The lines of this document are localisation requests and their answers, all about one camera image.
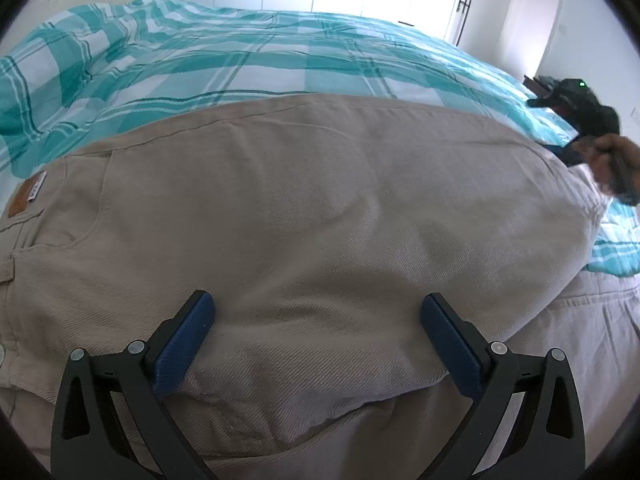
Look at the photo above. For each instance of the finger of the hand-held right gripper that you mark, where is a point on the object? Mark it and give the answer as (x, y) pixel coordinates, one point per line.
(556, 150)

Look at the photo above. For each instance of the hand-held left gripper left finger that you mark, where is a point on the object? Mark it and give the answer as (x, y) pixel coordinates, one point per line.
(184, 346)

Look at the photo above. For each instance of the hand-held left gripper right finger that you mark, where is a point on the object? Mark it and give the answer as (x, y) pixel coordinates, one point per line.
(453, 346)

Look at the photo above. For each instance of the beige pants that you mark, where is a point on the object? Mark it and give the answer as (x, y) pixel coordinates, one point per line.
(310, 240)

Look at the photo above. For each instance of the person's right hand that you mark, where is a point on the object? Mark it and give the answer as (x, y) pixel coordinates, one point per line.
(602, 157)

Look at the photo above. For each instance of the dark wooden furniture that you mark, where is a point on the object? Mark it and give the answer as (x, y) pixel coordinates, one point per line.
(536, 84)

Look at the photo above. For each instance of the teal plaid blanket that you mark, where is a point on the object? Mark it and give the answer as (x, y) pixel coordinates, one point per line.
(210, 55)

